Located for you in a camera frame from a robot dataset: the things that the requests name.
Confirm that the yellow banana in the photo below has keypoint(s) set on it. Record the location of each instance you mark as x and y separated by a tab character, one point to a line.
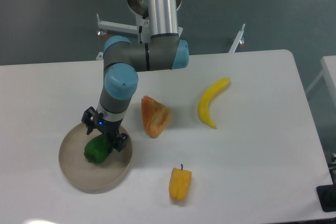
209	94

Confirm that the black device at right edge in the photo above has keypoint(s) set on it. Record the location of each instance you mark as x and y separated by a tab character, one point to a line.
326	195

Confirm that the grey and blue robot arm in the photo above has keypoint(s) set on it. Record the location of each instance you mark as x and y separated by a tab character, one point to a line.
122	61

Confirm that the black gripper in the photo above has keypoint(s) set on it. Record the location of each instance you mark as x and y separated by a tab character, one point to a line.
110	129

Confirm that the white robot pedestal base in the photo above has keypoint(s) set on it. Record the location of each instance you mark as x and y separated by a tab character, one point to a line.
142	28

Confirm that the beige round plate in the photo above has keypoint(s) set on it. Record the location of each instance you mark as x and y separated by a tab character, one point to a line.
87	176

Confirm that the green bell pepper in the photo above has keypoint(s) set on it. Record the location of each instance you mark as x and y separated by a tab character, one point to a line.
98	149

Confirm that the white side table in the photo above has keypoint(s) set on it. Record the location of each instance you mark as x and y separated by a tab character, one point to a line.
326	75

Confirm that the yellow bell pepper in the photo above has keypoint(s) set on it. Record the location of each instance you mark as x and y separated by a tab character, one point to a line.
179	183

